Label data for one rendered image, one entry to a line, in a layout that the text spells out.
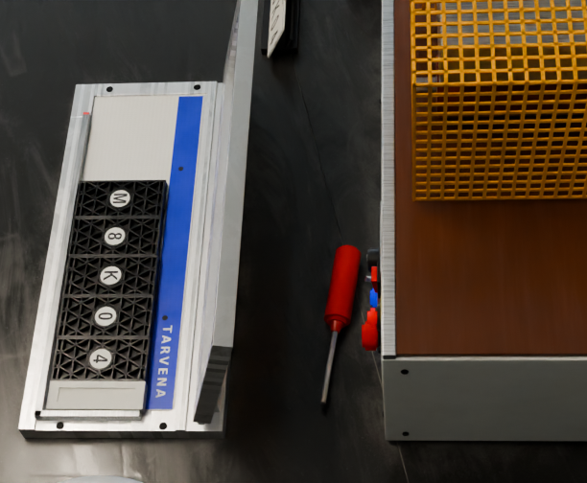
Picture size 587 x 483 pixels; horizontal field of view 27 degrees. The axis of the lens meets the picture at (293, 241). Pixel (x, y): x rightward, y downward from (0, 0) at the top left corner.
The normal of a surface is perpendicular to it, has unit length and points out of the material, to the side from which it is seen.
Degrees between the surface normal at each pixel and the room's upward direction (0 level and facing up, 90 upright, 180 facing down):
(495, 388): 90
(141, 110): 0
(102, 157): 0
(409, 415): 90
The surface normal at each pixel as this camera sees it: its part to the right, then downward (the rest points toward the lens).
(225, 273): 0.17, -0.51
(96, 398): -0.08, -0.52
